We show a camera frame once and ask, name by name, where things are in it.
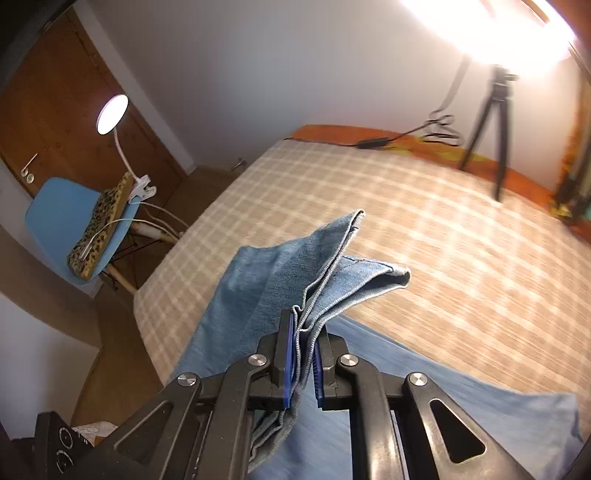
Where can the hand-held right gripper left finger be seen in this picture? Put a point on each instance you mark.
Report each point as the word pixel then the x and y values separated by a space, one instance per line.
pixel 288 364

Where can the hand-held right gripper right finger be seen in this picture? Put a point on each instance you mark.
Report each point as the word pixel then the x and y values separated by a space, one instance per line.
pixel 318 378

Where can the blue denim pants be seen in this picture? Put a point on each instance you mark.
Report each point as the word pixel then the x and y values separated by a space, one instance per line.
pixel 277 277

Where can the white patterned cloth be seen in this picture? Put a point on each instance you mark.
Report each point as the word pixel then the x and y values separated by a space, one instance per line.
pixel 92 431

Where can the beige checked blanket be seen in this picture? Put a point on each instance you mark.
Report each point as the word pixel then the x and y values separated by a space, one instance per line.
pixel 369 207

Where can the leopard print cushion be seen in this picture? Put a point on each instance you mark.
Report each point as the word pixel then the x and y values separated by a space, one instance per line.
pixel 99 217

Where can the light blue chair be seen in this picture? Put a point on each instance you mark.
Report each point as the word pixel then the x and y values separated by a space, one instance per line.
pixel 60 203

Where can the white clip lamp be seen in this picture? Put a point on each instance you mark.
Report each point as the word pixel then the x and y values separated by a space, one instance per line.
pixel 113 113

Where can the small black tripod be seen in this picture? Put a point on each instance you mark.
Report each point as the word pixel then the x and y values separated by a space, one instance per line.
pixel 501 92

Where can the wooden door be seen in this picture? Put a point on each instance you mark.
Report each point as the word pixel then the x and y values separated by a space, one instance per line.
pixel 69 92

